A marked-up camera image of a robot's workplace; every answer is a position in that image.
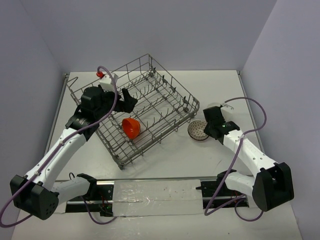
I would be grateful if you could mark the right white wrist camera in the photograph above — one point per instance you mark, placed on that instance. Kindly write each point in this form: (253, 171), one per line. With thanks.
(227, 112)

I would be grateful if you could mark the brown patterned bowl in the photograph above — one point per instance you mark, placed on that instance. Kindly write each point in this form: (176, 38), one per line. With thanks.
(196, 130)

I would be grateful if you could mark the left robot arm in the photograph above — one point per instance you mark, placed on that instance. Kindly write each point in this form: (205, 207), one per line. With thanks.
(36, 192)

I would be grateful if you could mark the white bowl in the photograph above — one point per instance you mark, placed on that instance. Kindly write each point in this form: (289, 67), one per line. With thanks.
(214, 104)

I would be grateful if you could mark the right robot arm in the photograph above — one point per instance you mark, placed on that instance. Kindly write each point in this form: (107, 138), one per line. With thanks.
(271, 183)

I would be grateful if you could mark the clear tape sheet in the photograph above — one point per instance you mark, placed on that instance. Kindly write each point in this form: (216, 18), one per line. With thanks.
(157, 198)

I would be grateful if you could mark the grey wire dish rack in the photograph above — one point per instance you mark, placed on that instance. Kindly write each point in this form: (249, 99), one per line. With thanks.
(163, 105)

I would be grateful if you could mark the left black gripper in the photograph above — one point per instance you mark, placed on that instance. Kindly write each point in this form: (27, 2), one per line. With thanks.
(120, 103)

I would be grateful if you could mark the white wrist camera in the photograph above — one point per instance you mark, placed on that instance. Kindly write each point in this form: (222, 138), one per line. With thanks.
(227, 112)
(105, 82)

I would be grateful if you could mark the black mounting rail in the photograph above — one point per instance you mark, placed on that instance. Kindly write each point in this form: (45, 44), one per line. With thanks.
(101, 202)

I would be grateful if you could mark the orange bowl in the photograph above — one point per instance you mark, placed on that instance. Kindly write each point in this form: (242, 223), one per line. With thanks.
(131, 127)

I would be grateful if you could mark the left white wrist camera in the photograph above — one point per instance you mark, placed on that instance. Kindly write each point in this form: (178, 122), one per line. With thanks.
(105, 82)

